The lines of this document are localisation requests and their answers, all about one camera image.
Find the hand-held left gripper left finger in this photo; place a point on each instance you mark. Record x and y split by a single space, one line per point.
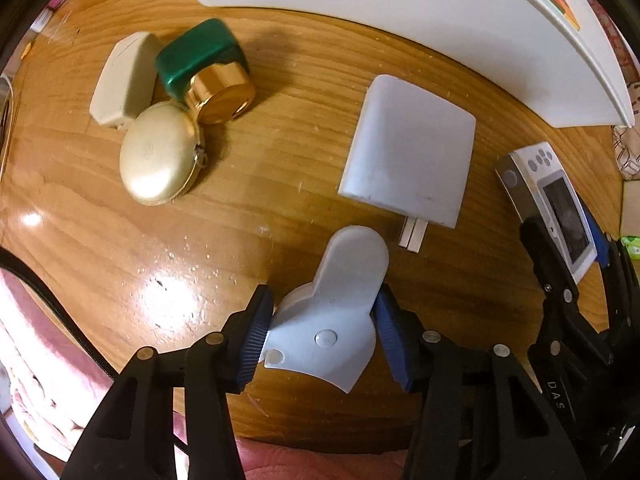
255 340

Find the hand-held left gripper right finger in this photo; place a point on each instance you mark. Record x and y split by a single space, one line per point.
395 345

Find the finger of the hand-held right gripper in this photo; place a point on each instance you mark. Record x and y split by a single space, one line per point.
622 280
542 255

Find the white handheld game console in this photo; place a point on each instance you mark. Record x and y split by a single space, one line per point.
550 195

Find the white plastic clip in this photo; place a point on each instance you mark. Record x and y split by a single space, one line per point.
330 310

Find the white charger plug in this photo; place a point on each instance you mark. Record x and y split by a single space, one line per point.
410 155

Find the round gold compact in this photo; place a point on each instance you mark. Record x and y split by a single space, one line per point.
157 155

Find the white plastic bin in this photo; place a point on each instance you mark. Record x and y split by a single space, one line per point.
400 20

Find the green gold-capped perfume bottle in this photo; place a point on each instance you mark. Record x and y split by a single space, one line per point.
200 65

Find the cream plastic case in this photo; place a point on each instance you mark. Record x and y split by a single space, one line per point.
122 85

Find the person's left hand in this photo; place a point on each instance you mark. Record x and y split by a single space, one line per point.
320 466

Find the green tissue pack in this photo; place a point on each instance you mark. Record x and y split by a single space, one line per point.
632 246

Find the beige patterned bag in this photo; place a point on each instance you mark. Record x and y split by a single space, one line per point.
627 150

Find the pink cloth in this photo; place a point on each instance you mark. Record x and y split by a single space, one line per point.
40 360

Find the small orange item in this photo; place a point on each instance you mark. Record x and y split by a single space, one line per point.
27 49

